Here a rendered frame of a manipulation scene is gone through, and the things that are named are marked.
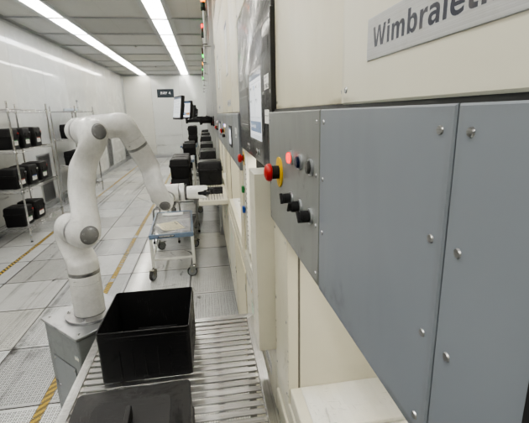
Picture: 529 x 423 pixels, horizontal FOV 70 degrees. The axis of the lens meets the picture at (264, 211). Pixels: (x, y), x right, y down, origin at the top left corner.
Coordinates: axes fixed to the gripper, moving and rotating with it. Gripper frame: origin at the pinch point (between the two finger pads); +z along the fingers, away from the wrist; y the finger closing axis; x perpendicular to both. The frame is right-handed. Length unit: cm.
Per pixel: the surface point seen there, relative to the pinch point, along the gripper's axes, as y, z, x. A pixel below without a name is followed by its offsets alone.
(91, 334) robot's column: 42, -53, -45
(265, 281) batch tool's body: 82, 9, -11
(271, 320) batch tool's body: 82, 11, -23
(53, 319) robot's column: 29, -71, -44
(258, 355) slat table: 69, 8, -44
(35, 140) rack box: -416, -244, 6
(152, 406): 98, -22, -34
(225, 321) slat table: 45, -2, -44
